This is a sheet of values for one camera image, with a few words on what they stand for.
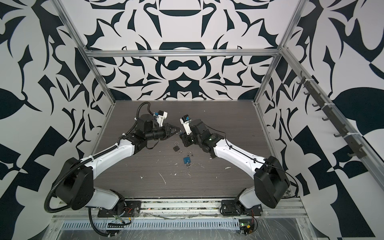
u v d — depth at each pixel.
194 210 0.76
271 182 0.42
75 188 0.42
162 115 0.77
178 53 0.92
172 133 0.76
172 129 0.79
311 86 0.65
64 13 0.76
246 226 0.71
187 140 0.72
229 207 0.74
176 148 0.95
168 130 0.71
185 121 0.71
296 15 0.76
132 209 0.73
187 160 0.89
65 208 0.44
